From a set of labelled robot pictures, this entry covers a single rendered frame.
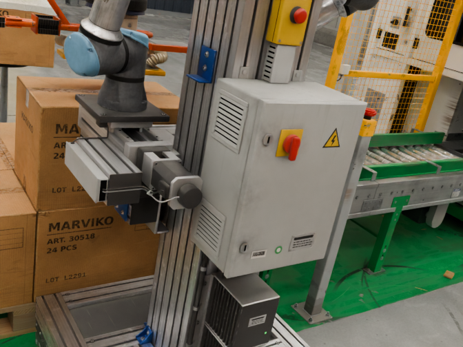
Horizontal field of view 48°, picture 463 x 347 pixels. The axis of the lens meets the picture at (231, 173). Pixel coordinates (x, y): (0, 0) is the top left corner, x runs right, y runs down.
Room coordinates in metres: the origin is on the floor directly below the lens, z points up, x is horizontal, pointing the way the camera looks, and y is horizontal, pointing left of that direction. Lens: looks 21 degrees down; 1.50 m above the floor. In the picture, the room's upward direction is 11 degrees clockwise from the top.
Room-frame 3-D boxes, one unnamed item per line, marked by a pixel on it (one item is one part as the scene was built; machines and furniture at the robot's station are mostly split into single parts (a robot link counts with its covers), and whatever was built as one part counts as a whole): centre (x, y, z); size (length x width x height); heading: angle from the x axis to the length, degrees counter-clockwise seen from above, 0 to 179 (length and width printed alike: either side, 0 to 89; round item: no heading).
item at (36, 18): (1.88, 0.75, 1.18); 0.10 x 0.08 x 0.06; 35
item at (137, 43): (1.56, 0.38, 1.20); 0.13 x 0.12 x 0.14; 153
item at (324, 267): (2.19, -0.52, 0.50); 0.07 x 0.07 x 1.00; 37
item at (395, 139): (3.37, -0.82, 0.60); 1.60 x 0.10 x 0.09; 127
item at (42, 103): (2.02, 0.54, 0.74); 0.60 x 0.40 x 0.40; 126
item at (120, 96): (1.56, 0.37, 1.09); 0.15 x 0.15 x 0.10
